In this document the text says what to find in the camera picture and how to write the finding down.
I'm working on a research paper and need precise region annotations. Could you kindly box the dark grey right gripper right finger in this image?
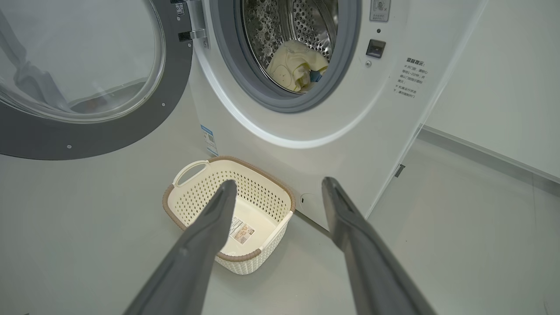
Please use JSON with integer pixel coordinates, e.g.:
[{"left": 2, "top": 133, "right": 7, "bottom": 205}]
[{"left": 322, "top": 176, "right": 438, "bottom": 315}]

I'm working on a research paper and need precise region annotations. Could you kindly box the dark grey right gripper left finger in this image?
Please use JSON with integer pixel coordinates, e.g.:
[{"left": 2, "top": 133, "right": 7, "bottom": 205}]
[{"left": 124, "top": 179, "right": 238, "bottom": 315}]

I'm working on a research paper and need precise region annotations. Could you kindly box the grey washer door with glass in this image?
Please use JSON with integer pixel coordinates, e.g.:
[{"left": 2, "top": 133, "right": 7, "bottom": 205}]
[{"left": 0, "top": 0, "right": 195, "bottom": 161}]

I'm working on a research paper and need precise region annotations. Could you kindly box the yellow garment with bear print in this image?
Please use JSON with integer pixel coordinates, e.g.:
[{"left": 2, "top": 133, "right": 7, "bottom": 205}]
[{"left": 266, "top": 44, "right": 313, "bottom": 93}]

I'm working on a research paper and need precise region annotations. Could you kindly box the paper label inside basket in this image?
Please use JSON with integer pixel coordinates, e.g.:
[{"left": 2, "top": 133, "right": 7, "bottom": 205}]
[{"left": 228, "top": 217, "right": 256, "bottom": 245}]

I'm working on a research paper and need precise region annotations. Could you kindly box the cream laundry basket brown rim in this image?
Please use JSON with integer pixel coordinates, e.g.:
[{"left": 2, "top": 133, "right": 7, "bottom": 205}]
[{"left": 162, "top": 156, "right": 296, "bottom": 275}]

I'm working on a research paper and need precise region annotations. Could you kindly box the white front-load washing machine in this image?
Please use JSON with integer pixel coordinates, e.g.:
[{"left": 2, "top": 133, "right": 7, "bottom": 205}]
[{"left": 186, "top": 0, "right": 488, "bottom": 232}]

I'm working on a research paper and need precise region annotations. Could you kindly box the grey rubber door gasket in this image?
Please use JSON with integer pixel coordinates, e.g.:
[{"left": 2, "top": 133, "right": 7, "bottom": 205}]
[{"left": 209, "top": 0, "right": 363, "bottom": 113}]

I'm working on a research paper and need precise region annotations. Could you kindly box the black door latch socket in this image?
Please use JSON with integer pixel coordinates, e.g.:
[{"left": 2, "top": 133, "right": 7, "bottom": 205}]
[{"left": 366, "top": 39, "right": 386, "bottom": 59}]

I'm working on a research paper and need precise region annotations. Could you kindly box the metal washer door hinge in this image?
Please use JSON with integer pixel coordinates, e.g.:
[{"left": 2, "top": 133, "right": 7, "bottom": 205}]
[{"left": 177, "top": 0, "right": 210, "bottom": 49}]

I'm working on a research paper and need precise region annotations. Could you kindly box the blue energy label sticker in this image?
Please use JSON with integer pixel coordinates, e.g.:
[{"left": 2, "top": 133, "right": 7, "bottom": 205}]
[{"left": 200, "top": 125, "right": 218, "bottom": 157}]

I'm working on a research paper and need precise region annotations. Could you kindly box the perforated steel washer drum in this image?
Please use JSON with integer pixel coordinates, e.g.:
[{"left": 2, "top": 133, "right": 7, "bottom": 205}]
[{"left": 240, "top": 0, "right": 340, "bottom": 95}]

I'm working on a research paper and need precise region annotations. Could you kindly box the warning sticker on washer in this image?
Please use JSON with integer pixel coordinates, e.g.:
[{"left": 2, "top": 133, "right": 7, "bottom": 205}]
[{"left": 370, "top": 0, "right": 391, "bottom": 22}]

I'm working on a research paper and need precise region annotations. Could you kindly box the grey wall baseboard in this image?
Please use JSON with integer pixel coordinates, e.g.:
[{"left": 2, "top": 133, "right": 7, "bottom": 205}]
[{"left": 418, "top": 125, "right": 560, "bottom": 197}]

